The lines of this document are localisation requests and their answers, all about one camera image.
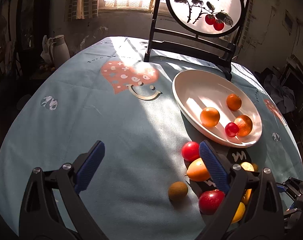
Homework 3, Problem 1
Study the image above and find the small green-brown kiwi fruit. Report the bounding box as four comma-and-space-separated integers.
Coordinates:
168, 181, 188, 202

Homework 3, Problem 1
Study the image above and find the large textured orange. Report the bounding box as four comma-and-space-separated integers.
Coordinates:
234, 115, 253, 137

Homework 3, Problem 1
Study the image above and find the small red tomato front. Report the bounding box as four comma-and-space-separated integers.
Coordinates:
225, 122, 239, 138

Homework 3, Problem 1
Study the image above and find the large yellow-orange fruit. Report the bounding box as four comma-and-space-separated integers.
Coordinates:
231, 202, 245, 224

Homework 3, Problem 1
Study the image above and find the yellow orange centre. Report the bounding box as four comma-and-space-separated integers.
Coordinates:
242, 189, 252, 205

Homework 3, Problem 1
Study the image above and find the small yellow-orange fruit back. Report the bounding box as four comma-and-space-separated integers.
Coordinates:
252, 163, 258, 172

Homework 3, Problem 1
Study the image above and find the large red apple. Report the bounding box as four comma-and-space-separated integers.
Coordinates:
198, 189, 225, 216

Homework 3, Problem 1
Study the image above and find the pale yellow round fruit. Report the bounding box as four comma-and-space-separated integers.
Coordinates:
241, 162, 255, 172

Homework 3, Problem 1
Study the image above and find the orange fruit behind kiwi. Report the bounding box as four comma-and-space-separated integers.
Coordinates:
184, 158, 210, 182

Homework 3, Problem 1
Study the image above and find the red tomato far left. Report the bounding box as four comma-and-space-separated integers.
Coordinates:
181, 141, 200, 163

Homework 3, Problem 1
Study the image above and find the grey cloth pile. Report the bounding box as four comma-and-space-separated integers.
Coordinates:
254, 68, 296, 114

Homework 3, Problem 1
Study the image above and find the teal printed tablecloth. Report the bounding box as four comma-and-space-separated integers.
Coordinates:
0, 36, 303, 240

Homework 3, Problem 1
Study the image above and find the black metal rack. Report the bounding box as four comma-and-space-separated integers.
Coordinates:
280, 54, 303, 115

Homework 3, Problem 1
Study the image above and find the white oval plate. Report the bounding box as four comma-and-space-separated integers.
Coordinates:
172, 70, 263, 148

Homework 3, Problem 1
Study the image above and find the white jug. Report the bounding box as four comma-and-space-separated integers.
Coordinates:
41, 35, 70, 69

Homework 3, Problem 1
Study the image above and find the black framed painted screen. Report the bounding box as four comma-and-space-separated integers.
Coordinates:
144, 0, 250, 80

